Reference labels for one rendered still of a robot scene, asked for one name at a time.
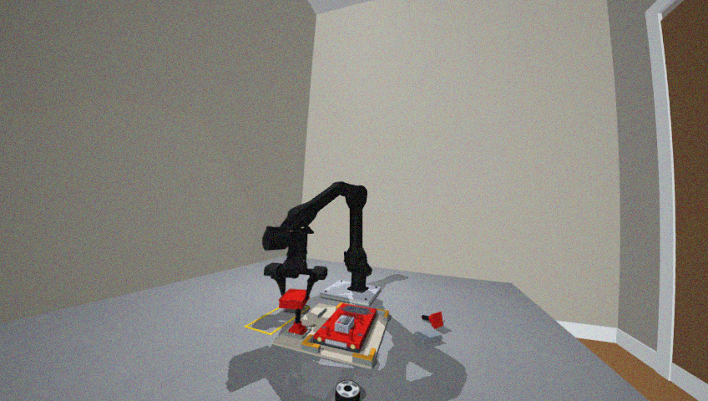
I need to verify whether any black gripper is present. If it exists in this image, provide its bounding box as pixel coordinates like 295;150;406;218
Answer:
264;248;327;300

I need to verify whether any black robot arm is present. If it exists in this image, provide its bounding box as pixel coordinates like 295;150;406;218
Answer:
262;181;372;293

